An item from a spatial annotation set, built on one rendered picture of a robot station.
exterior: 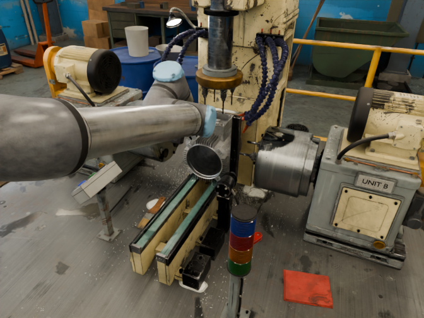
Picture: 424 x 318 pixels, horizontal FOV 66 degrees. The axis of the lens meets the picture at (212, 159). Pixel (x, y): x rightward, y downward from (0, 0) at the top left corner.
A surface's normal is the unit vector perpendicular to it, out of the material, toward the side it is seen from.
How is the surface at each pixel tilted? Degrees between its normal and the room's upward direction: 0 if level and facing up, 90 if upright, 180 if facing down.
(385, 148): 79
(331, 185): 90
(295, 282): 3
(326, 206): 90
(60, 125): 54
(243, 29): 90
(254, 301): 0
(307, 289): 1
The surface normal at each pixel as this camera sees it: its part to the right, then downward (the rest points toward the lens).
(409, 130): -0.40, 0.48
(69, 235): 0.02, -0.84
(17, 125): 0.47, -0.23
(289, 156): -0.29, -0.16
